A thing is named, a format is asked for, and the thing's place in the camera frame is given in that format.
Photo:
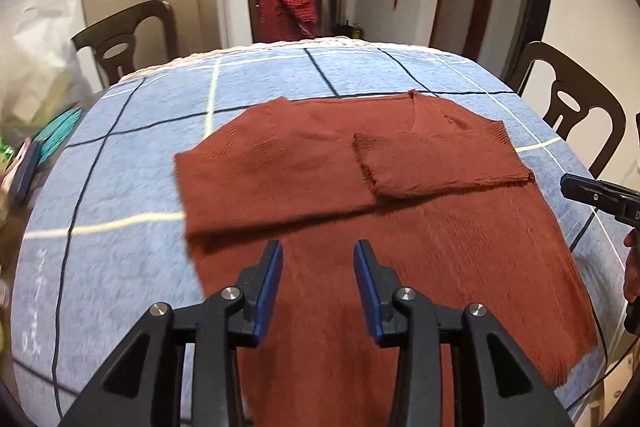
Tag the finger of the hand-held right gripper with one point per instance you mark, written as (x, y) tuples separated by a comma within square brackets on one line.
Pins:
[(590, 192)]

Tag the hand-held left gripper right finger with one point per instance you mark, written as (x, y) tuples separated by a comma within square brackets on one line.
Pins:
[(367, 282)]

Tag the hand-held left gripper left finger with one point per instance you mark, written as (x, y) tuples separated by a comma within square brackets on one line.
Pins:
[(267, 277)]

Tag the rust red knit sweater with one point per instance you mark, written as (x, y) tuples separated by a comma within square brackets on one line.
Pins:
[(400, 207)]

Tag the person's right hand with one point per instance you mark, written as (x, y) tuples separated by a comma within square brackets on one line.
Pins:
[(632, 267)]

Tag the dark wooden chair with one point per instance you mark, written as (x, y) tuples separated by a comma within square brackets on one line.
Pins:
[(150, 14), (251, 17), (600, 107)]

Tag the blue checked table blanket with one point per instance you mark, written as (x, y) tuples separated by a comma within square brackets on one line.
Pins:
[(125, 182)]

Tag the dark narrow door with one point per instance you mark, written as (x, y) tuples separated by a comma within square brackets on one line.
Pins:
[(537, 7)]

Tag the small yellowish bottle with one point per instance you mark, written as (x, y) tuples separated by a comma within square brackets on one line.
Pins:
[(356, 31)]

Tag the teal folded cloth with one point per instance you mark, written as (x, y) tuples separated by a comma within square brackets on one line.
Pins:
[(60, 132)]

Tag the dark blue pouch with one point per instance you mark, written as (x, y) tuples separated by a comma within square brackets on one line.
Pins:
[(27, 169)]

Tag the red checked shirt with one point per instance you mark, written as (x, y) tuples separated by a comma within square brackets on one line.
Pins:
[(280, 7)]

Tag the white plastic bag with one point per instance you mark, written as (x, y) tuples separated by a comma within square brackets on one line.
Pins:
[(35, 57)]

